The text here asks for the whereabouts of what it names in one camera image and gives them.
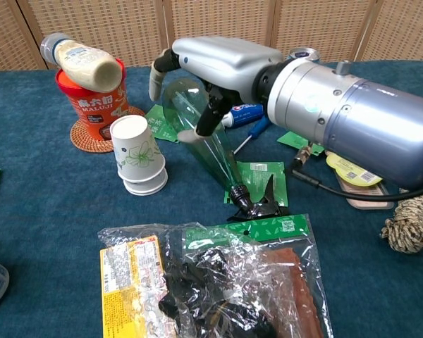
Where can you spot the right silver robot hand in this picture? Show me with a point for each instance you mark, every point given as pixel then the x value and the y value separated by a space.
pixel 225 60

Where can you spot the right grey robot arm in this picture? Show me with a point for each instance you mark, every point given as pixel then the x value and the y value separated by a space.
pixel 356 119

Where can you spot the light green drink can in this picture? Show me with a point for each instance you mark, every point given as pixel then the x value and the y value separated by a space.
pixel 303 54

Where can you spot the woven wooden folding screen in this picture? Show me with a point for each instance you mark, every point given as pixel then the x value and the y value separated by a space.
pixel 127 28

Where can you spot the creamy salad dressing bottle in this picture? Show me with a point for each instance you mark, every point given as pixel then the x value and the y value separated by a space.
pixel 84 63

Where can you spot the red bowl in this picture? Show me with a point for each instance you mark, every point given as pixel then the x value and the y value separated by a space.
pixel 91 109

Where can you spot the round woven rattan coaster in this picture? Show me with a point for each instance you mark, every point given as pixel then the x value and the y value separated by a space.
pixel 81 141

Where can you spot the yellow green labelled packet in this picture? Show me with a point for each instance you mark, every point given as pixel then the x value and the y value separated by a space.
pixel 349 172

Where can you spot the clear bag with green header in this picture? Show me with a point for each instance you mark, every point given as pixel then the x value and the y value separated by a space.
pixel 268 229

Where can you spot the pink flat case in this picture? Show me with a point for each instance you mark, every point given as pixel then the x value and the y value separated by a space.
pixel 370 197

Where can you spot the crumpled clear bag black contents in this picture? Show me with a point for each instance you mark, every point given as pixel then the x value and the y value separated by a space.
pixel 211 281

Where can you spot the blue felt table cloth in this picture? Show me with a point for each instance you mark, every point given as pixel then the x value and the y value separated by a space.
pixel 38 211

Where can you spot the yellow snack packet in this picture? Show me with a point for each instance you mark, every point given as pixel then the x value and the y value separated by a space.
pixel 127 281

